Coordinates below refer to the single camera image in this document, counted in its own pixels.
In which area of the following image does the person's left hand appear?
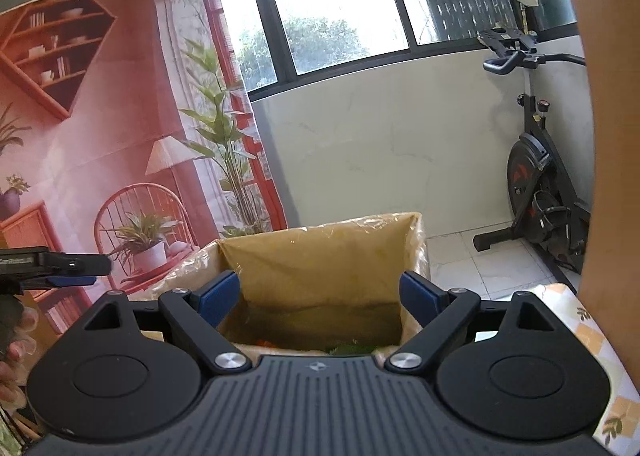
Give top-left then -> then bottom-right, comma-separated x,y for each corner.
0,306 -> 41,409

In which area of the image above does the black exercise bike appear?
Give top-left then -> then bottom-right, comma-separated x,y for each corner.
472,28 -> 593,274

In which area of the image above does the plastic-lined cardboard box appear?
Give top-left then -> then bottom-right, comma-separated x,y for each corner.
150,212 -> 431,362

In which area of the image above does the checkered floral tablecloth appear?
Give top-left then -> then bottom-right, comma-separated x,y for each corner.
537,283 -> 640,448

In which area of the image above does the green snack packet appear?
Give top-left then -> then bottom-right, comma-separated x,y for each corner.
325,343 -> 377,357

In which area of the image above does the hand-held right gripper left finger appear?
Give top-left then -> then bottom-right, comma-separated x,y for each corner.
75,270 -> 253,378

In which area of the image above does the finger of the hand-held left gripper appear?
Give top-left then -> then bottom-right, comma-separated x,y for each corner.
45,252 -> 112,277
22,276 -> 97,291

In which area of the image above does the printed room backdrop cloth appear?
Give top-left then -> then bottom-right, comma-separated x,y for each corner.
0,0 -> 289,337

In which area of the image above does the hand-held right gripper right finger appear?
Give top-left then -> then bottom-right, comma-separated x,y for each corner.
384,270 -> 568,379

